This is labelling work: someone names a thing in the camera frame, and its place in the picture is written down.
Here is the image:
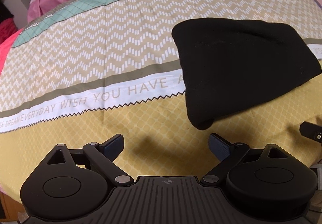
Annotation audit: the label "patterned bed quilt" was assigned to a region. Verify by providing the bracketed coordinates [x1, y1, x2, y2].
[1, 0, 321, 200]

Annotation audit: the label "black pants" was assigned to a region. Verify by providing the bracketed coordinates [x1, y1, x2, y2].
[171, 18, 321, 130]

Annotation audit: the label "red folded clothes pile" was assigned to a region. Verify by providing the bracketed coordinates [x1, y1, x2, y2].
[0, 18, 18, 44]

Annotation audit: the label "dark hanging clothes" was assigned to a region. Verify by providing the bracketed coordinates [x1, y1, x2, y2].
[0, 0, 14, 23]

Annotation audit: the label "pink bed sheet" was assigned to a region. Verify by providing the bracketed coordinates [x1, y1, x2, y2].
[0, 29, 23, 73]

